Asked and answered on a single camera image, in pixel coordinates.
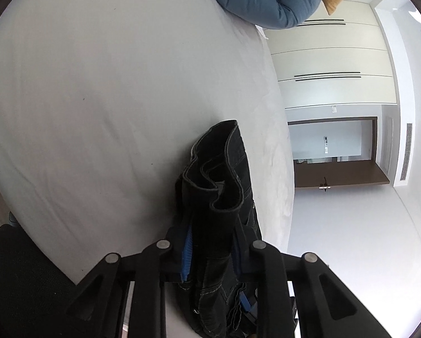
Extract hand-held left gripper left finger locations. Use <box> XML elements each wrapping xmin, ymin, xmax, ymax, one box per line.
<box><xmin>65</xmin><ymin>225</ymin><xmax>194</xmax><ymax>338</ymax></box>

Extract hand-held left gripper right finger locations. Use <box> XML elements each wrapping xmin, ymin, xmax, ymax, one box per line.
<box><xmin>232</xmin><ymin>230</ymin><xmax>391</xmax><ymax>338</ymax></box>

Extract black denim pants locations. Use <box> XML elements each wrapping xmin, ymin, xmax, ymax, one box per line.
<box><xmin>175</xmin><ymin>120</ymin><xmax>265</xmax><ymax>338</ymax></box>

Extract brown door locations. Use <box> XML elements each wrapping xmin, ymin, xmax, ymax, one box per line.
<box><xmin>287</xmin><ymin>116</ymin><xmax>391</xmax><ymax>189</ymax></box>

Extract bed with white sheet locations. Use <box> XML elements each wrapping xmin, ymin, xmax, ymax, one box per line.
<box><xmin>0</xmin><ymin>0</ymin><xmax>296</xmax><ymax>286</ymax></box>

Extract white air vent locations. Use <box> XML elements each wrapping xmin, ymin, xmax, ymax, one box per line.
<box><xmin>400</xmin><ymin>123</ymin><xmax>413</xmax><ymax>181</ymax></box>

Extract white wardrobe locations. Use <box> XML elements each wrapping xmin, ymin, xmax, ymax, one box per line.
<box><xmin>263</xmin><ymin>0</ymin><xmax>398</xmax><ymax>110</ymax></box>

